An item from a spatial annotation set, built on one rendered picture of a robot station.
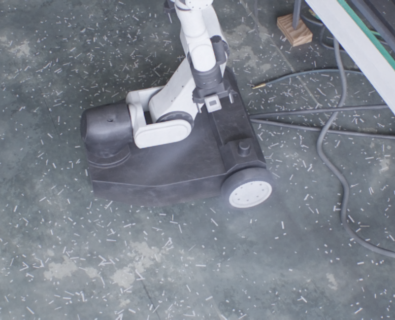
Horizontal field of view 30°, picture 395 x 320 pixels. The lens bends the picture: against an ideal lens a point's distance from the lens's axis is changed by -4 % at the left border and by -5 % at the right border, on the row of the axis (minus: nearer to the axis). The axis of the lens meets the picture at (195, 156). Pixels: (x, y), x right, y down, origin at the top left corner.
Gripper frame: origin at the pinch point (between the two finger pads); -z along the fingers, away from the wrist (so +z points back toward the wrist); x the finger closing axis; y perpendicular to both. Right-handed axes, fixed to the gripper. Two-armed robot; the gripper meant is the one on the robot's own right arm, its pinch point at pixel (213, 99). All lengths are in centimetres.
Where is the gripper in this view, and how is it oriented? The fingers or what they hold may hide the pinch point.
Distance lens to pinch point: 241.6
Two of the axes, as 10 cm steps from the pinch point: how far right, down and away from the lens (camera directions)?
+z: -1.9, -5.6, -8.0
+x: 9.5, -3.0, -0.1
